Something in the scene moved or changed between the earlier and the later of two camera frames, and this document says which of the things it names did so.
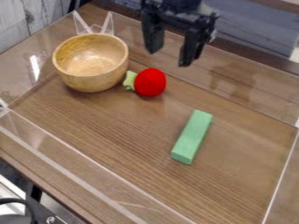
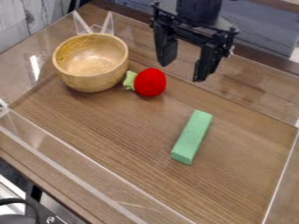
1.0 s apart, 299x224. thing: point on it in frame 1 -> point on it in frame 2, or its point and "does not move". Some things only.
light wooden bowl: (91, 62) does not move
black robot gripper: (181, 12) -> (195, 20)
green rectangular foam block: (188, 143) does not move
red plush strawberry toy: (148, 81) does not move
